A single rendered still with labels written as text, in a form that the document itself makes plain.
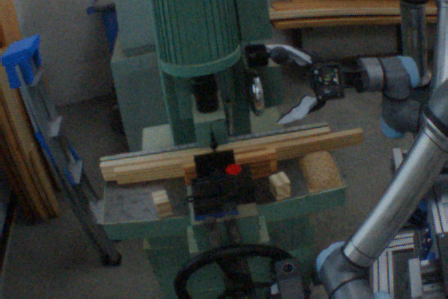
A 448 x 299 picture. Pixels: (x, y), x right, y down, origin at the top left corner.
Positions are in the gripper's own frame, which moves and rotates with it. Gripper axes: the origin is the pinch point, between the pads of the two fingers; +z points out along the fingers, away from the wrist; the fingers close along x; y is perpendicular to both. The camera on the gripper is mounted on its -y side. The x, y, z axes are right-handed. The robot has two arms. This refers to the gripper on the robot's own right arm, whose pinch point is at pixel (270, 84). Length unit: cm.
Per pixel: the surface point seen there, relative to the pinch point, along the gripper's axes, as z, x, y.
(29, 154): 112, 30, -133
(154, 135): 30, 18, -62
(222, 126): 9.7, 9.5, -15.1
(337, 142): -19.3, 19.4, -23.6
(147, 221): 30.1, 28.2, -10.4
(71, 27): 105, -42, -247
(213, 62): 10.0, -5.3, -5.5
